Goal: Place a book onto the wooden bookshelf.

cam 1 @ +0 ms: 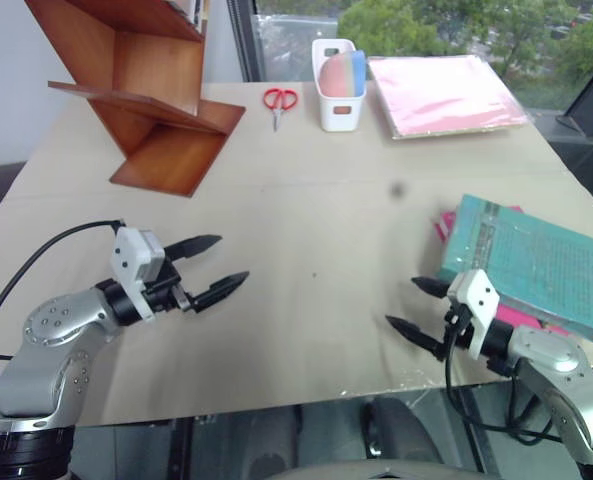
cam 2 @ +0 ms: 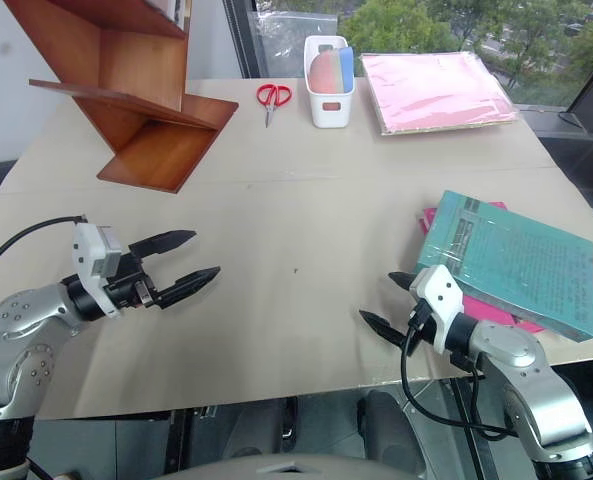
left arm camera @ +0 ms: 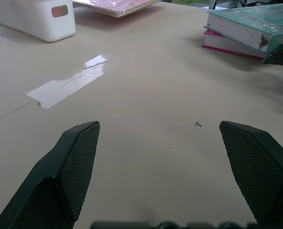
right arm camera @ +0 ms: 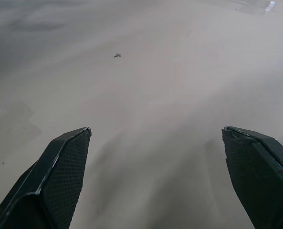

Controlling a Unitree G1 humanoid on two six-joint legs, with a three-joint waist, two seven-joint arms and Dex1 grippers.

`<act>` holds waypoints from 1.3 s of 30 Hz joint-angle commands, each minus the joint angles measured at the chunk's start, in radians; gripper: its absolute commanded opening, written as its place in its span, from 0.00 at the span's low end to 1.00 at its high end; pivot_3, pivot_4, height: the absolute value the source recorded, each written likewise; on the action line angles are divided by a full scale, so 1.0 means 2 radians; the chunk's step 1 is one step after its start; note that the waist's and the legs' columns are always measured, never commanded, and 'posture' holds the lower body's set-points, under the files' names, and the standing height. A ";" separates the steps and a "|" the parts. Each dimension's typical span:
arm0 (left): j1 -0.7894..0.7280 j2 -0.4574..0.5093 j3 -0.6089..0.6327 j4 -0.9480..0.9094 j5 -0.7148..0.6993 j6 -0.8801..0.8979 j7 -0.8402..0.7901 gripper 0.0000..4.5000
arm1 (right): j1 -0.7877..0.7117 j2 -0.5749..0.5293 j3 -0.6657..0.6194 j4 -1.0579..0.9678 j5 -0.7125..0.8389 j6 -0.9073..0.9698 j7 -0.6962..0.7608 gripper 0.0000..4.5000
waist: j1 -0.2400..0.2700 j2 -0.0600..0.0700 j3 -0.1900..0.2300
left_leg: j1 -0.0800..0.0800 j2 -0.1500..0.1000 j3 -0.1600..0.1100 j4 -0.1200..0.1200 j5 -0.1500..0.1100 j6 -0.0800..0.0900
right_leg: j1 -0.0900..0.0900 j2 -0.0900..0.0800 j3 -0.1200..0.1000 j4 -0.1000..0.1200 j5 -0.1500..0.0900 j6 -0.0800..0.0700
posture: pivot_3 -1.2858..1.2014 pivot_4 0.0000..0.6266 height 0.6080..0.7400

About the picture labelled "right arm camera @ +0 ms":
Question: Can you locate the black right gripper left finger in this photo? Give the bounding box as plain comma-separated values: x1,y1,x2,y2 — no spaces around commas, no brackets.
0,127,92,229

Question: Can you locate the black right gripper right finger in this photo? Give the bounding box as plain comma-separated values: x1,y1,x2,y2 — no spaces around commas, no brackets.
221,126,283,229

